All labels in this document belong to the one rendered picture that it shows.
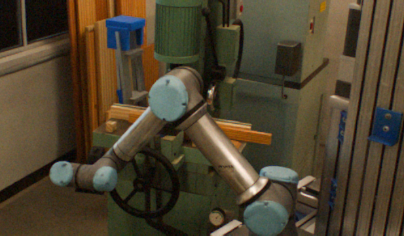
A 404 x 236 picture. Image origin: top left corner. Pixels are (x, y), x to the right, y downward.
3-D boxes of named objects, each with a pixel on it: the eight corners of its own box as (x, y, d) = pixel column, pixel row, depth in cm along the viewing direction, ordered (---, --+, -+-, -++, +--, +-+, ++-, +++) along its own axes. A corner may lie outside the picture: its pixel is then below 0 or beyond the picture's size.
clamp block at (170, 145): (135, 157, 231) (135, 134, 228) (148, 143, 243) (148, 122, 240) (172, 163, 227) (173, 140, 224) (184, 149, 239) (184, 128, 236)
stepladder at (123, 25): (119, 224, 355) (98, 20, 319) (140, 206, 376) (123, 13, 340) (143, 229, 348) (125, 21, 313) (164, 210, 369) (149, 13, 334)
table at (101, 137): (80, 154, 238) (80, 139, 235) (113, 128, 265) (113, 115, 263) (232, 181, 222) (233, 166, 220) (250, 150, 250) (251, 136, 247)
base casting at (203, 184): (106, 177, 249) (106, 157, 246) (156, 129, 301) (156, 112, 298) (212, 196, 237) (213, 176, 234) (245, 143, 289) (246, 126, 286)
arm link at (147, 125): (192, 50, 185) (101, 151, 207) (180, 59, 176) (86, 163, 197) (219, 77, 186) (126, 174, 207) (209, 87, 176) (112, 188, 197)
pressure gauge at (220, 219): (207, 228, 235) (208, 209, 232) (210, 223, 238) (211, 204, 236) (223, 231, 233) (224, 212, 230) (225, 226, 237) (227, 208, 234)
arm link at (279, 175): (298, 204, 192) (302, 164, 187) (291, 224, 180) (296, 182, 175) (260, 196, 195) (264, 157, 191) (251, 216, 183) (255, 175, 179)
